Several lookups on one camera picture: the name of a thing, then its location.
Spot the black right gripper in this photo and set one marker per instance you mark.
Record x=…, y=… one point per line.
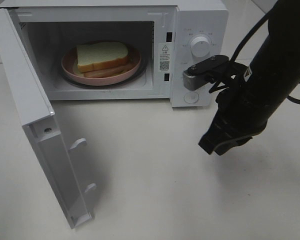
x=238, y=117

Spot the round door release button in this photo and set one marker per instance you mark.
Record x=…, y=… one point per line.
x=191, y=97

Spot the white bread slice top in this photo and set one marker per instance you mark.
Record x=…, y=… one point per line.
x=101, y=56

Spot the pink round plate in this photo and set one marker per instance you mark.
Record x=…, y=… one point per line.
x=70, y=67

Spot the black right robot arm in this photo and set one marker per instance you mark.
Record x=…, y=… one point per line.
x=274, y=71

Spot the upper white power knob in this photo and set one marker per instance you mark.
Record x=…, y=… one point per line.
x=200, y=45

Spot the white warning label sticker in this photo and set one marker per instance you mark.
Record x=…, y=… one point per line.
x=164, y=55

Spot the white microwave oven body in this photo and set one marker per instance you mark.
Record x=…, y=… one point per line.
x=56, y=26

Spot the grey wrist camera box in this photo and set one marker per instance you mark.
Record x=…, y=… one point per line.
x=202, y=72

